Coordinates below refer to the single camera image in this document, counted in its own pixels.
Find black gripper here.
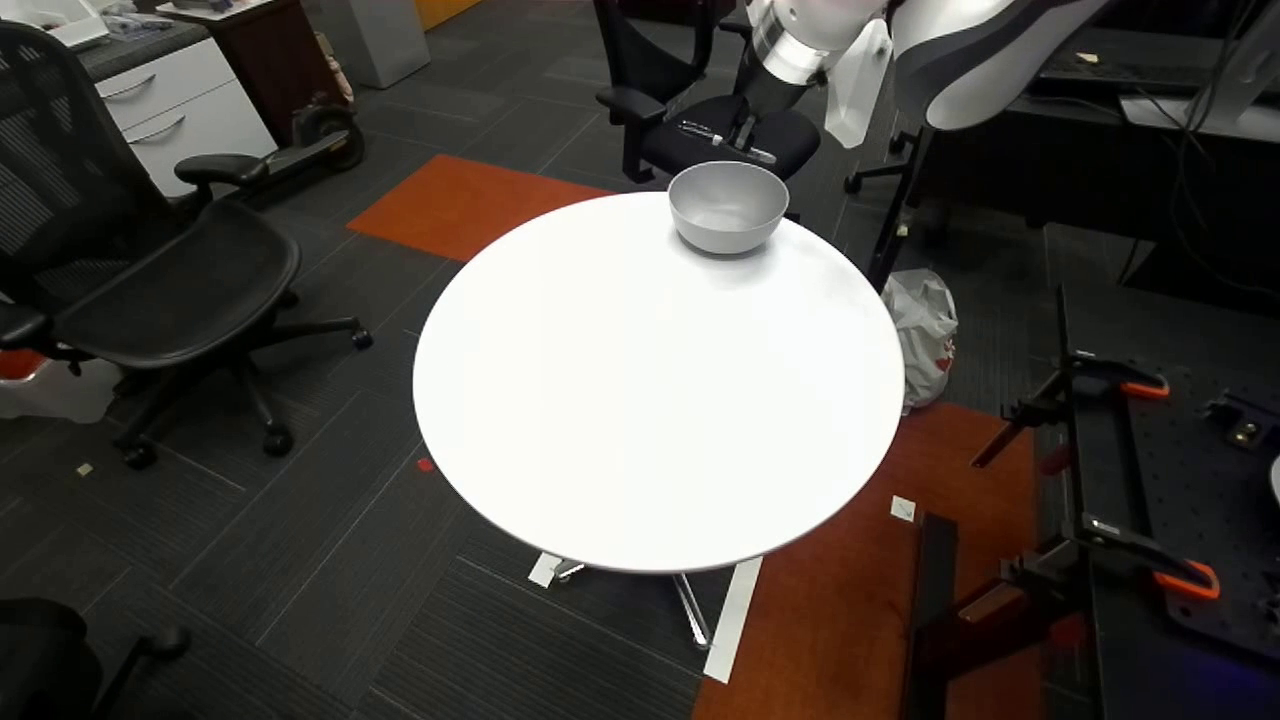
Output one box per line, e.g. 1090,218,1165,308
728,55,820,152

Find black device on table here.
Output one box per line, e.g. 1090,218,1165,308
1203,387,1280,459

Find white round bowl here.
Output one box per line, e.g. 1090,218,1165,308
666,156,793,260

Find black clamp orange handle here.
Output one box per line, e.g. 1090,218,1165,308
974,347,1177,471
998,511,1226,632

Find black padded office chair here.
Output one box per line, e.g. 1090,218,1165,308
0,597,193,720

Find white plastic floor object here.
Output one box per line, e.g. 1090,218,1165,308
0,347,128,430

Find grey bin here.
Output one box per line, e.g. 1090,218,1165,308
312,0,433,94

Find black mesh office chair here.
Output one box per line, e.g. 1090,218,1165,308
0,17,378,471

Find white drawer cabinet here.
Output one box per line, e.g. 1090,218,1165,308
0,0,284,204

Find clear plastic bag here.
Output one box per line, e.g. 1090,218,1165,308
882,263,962,412

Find black stand post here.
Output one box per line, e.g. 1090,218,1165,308
906,518,967,720

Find black support pole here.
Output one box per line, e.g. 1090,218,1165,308
869,129,941,291

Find black kick scooter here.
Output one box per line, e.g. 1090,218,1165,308
245,94,372,204

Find dark brown cabinet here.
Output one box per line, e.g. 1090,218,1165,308
213,0,362,122

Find white table base legs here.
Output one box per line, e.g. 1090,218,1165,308
526,548,769,690

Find black desk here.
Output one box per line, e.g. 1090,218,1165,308
916,17,1280,291

